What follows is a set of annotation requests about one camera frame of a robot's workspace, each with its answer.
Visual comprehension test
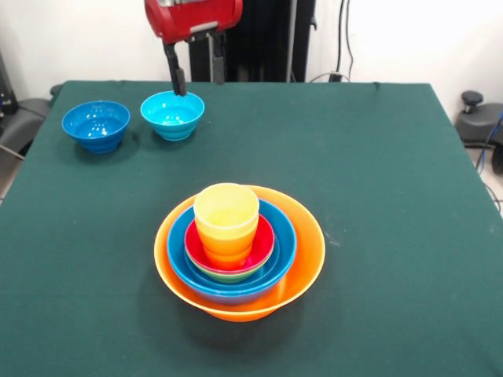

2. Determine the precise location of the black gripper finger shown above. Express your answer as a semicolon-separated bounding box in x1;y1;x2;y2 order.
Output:
162;41;187;97
208;31;227;86

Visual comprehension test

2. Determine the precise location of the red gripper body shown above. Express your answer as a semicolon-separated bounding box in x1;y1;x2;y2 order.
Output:
144;0;244;45

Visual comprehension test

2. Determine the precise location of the small light blue bowl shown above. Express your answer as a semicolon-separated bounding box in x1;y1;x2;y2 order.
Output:
140;90;206;142

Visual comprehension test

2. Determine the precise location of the yellow plastic cup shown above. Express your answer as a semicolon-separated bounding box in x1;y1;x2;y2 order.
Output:
193;182;261;240

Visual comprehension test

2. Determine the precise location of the large blue bowl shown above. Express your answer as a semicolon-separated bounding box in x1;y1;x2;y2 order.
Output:
175;274;291;307
167;199;299;298

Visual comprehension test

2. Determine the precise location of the small red bowl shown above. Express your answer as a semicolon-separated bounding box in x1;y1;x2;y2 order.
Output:
184;214;277;274

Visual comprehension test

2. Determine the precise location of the small green bowl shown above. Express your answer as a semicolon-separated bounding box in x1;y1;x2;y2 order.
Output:
186;251;274;284

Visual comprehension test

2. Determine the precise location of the small dark blue bowl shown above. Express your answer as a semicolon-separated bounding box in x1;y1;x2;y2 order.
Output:
61;100;131;154

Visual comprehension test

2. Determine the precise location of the large orange bowl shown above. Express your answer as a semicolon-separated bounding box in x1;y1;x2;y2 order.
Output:
153;184;327;323

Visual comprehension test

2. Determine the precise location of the dark green table cloth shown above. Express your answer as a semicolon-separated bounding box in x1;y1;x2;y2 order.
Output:
0;80;503;377

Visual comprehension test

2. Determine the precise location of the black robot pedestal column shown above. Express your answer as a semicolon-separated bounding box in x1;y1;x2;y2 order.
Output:
188;0;318;83

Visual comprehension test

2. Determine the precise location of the black hanging cable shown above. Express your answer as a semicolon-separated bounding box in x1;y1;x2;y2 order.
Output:
336;0;354;78

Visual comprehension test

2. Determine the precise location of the grey pedestal foot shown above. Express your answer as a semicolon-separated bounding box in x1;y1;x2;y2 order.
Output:
0;97;52;154
454;90;503;145

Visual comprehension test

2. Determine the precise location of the blue cable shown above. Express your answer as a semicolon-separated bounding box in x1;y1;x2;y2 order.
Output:
475;113;503;172

